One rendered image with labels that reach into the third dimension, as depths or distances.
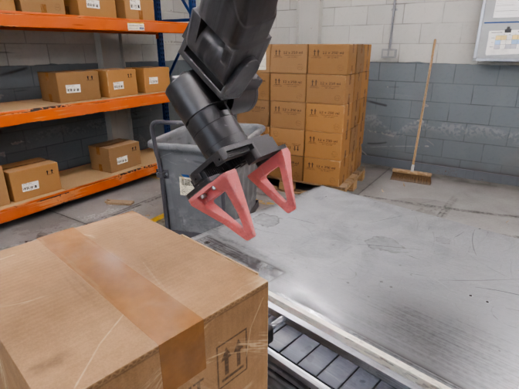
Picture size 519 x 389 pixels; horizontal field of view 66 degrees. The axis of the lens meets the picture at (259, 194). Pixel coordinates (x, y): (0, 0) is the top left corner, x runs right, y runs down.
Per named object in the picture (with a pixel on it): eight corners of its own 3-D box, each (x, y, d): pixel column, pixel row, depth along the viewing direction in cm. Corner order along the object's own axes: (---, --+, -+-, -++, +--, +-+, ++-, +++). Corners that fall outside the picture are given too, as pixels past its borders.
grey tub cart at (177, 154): (198, 210, 354) (192, 100, 321) (267, 217, 340) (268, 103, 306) (148, 258, 274) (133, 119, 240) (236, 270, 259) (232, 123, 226)
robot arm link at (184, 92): (152, 91, 48) (177, 61, 45) (191, 87, 54) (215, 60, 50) (181, 139, 48) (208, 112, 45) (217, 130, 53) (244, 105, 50)
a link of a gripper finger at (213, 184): (294, 211, 46) (251, 143, 46) (261, 233, 40) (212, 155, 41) (255, 235, 50) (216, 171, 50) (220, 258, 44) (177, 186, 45)
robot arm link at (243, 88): (195, 6, 43) (246, 60, 41) (254, 14, 52) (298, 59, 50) (153, 90, 50) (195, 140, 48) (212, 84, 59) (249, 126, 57)
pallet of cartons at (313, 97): (364, 178, 440) (378, 44, 392) (344, 202, 372) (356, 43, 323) (267, 164, 492) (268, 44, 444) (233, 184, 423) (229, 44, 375)
